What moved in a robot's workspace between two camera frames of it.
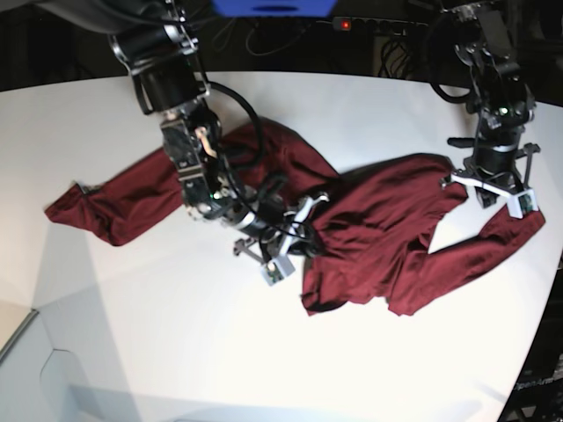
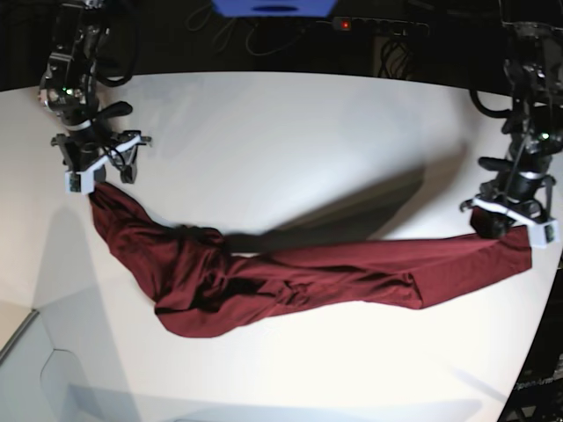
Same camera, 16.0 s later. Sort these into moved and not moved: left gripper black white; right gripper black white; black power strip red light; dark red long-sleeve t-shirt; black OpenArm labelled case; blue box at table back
Moved: dark red long-sleeve t-shirt; right gripper black white; left gripper black white
Not moved: blue box at table back; black power strip red light; black OpenArm labelled case
